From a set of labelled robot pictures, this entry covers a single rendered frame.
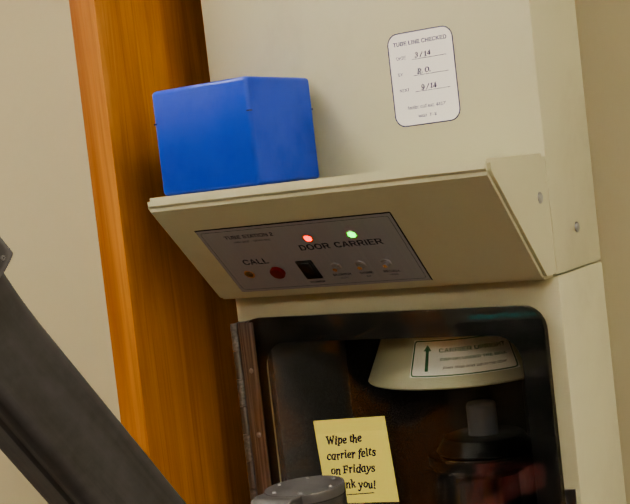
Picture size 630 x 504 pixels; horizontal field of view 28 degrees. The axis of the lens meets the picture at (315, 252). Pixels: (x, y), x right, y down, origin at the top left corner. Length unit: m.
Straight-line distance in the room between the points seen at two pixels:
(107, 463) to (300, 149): 0.43
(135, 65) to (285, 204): 0.24
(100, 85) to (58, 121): 0.74
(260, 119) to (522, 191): 0.23
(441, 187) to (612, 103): 0.54
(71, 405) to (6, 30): 1.28
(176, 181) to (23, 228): 0.89
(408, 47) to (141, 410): 0.40
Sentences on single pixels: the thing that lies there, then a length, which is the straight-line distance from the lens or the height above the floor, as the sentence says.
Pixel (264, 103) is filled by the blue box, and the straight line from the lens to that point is 1.05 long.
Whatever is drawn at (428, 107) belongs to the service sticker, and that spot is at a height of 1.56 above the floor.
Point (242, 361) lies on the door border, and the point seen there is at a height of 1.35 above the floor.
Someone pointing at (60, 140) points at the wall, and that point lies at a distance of 1.89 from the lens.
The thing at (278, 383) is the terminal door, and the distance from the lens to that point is 1.16.
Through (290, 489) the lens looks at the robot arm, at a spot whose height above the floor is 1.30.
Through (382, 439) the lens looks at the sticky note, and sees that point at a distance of 1.11.
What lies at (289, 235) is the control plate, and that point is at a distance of 1.04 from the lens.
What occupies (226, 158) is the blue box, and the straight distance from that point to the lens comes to 1.04.
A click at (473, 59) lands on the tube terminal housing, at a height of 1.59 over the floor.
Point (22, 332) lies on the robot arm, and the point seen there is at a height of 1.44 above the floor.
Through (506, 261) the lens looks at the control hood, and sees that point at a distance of 1.00.
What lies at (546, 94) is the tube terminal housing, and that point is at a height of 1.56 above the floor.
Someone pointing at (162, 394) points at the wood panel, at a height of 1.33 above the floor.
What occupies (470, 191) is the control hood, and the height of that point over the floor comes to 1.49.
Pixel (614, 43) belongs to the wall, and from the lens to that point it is 1.46.
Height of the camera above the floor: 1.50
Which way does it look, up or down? 3 degrees down
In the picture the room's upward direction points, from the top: 7 degrees counter-clockwise
